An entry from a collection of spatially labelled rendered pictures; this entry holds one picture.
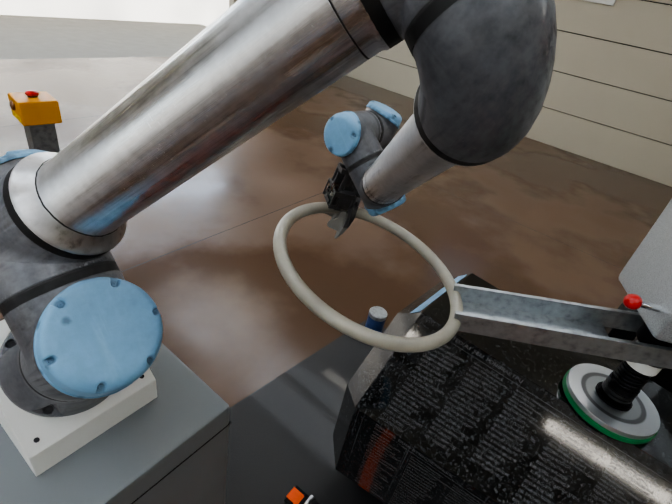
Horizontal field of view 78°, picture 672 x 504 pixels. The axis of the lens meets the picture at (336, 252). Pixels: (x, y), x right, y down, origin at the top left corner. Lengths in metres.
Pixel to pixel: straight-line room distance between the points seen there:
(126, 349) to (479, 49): 0.53
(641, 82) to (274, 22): 6.89
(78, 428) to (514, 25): 0.83
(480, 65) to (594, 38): 6.89
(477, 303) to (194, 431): 0.71
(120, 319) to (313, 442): 1.36
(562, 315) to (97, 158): 1.01
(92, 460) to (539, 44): 0.87
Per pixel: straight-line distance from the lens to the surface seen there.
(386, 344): 0.83
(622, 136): 7.26
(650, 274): 1.09
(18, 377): 0.80
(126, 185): 0.53
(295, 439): 1.88
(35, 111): 1.81
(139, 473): 0.87
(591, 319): 1.18
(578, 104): 7.28
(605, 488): 1.26
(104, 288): 0.62
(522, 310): 1.13
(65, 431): 0.87
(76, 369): 0.61
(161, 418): 0.92
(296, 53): 0.41
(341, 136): 0.91
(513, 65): 0.38
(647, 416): 1.31
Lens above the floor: 1.61
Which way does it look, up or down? 33 degrees down
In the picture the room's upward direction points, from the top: 12 degrees clockwise
